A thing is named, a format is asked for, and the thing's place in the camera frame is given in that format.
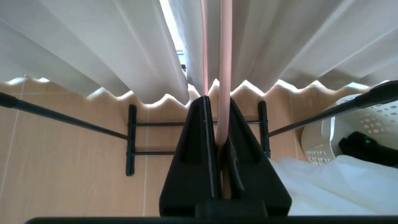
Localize black clothes rack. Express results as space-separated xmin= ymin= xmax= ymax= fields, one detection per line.
xmin=0 ymin=80 xmax=398 ymax=177

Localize pink clothes hanger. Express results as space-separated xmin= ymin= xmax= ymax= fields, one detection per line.
xmin=200 ymin=0 xmax=233 ymax=200

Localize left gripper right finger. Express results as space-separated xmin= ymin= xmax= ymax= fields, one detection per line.
xmin=223 ymin=98 xmax=292 ymax=218

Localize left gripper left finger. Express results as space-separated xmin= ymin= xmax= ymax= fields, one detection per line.
xmin=159 ymin=95 xmax=220 ymax=218

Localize white laundry basket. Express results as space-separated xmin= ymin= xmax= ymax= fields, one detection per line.
xmin=300 ymin=93 xmax=398 ymax=166

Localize black shorts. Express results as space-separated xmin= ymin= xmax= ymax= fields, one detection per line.
xmin=338 ymin=131 xmax=398 ymax=169

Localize white curtain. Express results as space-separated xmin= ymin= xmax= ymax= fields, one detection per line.
xmin=0 ymin=0 xmax=398 ymax=105

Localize white printed T-shirt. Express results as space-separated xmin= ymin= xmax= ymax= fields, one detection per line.
xmin=269 ymin=154 xmax=398 ymax=217

